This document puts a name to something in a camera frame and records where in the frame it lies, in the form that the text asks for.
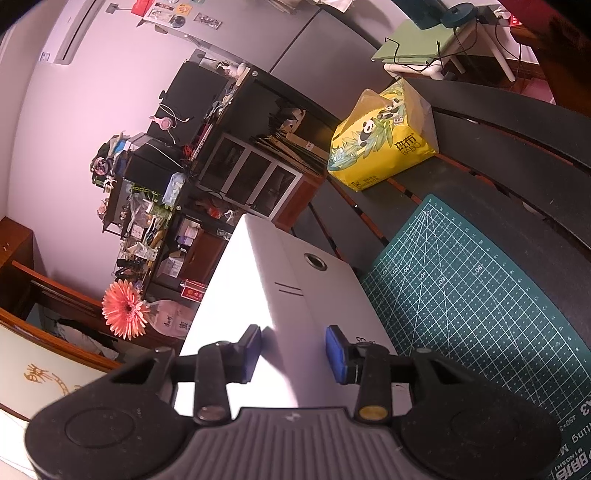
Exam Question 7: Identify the white drawer cabinet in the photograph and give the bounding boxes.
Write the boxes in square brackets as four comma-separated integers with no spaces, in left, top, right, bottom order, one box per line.
[195,133,305,221]

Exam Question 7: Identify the red gift box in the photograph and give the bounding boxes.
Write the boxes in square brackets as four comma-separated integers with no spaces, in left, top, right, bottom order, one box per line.
[180,278,207,304]

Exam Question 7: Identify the light blue wipes pack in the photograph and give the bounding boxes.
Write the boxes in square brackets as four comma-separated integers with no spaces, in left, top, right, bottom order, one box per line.
[161,172,188,206]

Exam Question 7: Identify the gold patterned white panel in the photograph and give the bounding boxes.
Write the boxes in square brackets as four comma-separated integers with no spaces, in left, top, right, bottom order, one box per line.
[0,320,109,423]

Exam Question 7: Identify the dark green cylinder device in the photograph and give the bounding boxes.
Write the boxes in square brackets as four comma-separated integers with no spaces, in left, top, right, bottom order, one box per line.
[406,0,446,26]

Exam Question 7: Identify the pink headphones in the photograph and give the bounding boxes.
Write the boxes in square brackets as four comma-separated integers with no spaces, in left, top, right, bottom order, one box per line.
[148,104,192,134]

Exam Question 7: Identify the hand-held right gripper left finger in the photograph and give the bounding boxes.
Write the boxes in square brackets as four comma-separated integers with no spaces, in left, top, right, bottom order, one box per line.
[108,324,262,425]

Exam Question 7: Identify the grey refrigerator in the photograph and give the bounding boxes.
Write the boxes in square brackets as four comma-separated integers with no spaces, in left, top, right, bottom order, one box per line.
[90,0,386,88]

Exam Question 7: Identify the orange gerbera flower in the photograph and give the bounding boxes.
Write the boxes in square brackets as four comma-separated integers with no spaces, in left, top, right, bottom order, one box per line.
[102,278,153,341]

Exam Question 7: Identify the dark round disc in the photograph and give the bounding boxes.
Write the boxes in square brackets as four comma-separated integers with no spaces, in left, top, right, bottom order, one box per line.
[441,2,482,24]

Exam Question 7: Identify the yellow tissue pack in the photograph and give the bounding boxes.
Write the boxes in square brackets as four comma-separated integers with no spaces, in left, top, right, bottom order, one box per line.
[327,78,439,192]

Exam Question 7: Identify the wooden cabinet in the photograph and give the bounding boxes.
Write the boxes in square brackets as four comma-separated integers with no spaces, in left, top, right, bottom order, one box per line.
[152,226,232,296]

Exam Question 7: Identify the pink flower vase bottle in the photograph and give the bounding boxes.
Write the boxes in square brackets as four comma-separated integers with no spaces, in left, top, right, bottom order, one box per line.
[148,298,197,340]

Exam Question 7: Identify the green cutting mat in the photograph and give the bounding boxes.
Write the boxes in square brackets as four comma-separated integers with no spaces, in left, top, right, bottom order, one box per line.
[359,194,591,480]

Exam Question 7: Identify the small green table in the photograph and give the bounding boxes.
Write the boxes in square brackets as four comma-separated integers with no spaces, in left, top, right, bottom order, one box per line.
[370,13,517,85]

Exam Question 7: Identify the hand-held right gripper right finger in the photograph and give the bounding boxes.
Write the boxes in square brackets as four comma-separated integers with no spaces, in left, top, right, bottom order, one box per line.
[324,325,483,423]

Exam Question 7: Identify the white storage box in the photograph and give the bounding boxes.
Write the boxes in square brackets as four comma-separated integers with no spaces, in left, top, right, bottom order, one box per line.
[174,215,411,414]

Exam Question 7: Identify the cluttered storage rack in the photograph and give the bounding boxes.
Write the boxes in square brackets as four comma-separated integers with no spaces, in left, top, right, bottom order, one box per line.
[90,131,206,280]

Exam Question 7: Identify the flat cardboard pieces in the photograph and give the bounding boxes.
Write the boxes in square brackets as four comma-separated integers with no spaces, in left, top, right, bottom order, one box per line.
[252,131,328,178]

